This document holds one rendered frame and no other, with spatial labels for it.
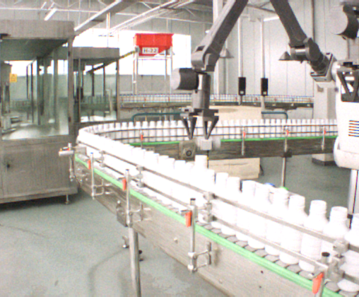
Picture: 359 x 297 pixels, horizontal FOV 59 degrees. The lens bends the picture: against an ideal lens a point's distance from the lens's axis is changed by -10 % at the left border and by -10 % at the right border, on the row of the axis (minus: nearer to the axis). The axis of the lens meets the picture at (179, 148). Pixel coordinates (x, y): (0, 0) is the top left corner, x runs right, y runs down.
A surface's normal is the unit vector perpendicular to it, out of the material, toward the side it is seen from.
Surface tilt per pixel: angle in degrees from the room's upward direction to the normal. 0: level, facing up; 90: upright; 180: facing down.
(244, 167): 90
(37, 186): 89
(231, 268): 90
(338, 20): 90
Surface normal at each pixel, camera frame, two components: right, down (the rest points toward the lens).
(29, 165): 0.54, 0.13
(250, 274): -0.84, 0.09
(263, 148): 0.25, 0.17
